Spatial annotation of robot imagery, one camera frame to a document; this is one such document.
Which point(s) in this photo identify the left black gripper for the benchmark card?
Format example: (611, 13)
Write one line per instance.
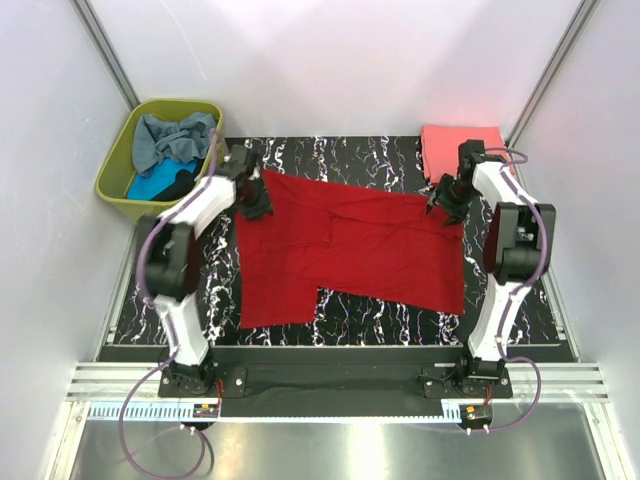
(263, 207)

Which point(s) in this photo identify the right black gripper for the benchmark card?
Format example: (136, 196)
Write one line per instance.
(456, 213)

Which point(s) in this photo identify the red t shirt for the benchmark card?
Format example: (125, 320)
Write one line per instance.
(355, 240)

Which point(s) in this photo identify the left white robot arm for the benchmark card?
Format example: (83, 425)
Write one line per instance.
(168, 262)

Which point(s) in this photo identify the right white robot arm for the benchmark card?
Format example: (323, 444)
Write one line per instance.
(516, 254)

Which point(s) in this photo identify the folded coral t shirt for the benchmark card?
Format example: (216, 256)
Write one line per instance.
(439, 147)

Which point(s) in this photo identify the black t shirt in bin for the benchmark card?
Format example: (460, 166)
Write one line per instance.
(183, 183)

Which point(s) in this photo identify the blue t shirt in bin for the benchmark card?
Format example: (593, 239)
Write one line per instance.
(160, 177)

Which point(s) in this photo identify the grey t shirt in bin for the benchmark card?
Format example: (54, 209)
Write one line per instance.
(156, 140)

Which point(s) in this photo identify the olive green plastic bin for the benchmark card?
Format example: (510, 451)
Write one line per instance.
(117, 172)

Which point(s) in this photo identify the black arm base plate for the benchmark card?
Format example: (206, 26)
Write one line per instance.
(332, 383)

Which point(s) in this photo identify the slotted white cable duct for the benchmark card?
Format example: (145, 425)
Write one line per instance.
(154, 411)

